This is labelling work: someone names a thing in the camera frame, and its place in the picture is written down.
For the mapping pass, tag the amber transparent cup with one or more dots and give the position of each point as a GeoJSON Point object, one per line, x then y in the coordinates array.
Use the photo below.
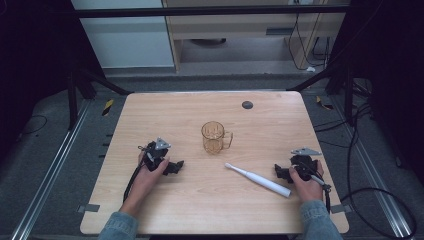
{"type": "Point", "coordinates": [212, 138]}

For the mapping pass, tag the light wooden desk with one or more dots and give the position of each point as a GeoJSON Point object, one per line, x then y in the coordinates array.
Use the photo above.
{"type": "Point", "coordinates": [233, 28]}

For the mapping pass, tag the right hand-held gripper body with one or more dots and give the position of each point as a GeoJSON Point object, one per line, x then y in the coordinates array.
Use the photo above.
{"type": "Point", "coordinates": [304, 166]}

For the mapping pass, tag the white plug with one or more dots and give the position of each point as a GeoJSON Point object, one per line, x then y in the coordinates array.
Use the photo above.
{"type": "Point", "coordinates": [310, 69]}

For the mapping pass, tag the aluminium floor rail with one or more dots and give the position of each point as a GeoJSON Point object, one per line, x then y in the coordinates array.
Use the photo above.
{"type": "Point", "coordinates": [376, 180]}
{"type": "Point", "coordinates": [50, 170]}

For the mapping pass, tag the person's right hand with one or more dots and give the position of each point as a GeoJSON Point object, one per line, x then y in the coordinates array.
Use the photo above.
{"type": "Point", "coordinates": [308, 188]}

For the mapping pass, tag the black horizontal frame bar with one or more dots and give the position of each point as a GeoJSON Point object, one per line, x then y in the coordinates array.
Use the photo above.
{"type": "Point", "coordinates": [200, 12]}

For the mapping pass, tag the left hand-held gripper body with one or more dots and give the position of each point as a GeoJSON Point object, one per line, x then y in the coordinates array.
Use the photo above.
{"type": "Point", "coordinates": [154, 159]}

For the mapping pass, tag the yellow black floor tape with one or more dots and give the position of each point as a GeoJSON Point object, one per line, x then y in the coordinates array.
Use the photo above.
{"type": "Point", "coordinates": [325, 104]}
{"type": "Point", "coordinates": [107, 107]}

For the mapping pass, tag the white cabinet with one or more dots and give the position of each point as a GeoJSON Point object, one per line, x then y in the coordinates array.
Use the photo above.
{"type": "Point", "coordinates": [126, 43]}

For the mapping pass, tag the dark round table grommet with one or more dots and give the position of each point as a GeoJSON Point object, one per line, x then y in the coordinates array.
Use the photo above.
{"type": "Point", "coordinates": [247, 105]}

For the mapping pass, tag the person's left hand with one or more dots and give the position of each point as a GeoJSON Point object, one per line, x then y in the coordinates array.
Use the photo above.
{"type": "Point", "coordinates": [145, 181]}

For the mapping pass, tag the black metal stand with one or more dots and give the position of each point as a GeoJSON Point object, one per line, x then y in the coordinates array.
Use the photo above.
{"type": "Point", "coordinates": [343, 80]}
{"type": "Point", "coordinates": [78, 90]}

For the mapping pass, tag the white electric toothbrush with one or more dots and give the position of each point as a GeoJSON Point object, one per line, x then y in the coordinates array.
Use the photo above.
{"type": "Point", "coordinates": [263, 181]}

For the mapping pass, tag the grey tape strip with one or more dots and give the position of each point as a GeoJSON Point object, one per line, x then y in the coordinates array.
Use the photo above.
{"type": "Point", "coordinates": [88, 208]}
{"type": "Point", "coordinates": [340, 209]}

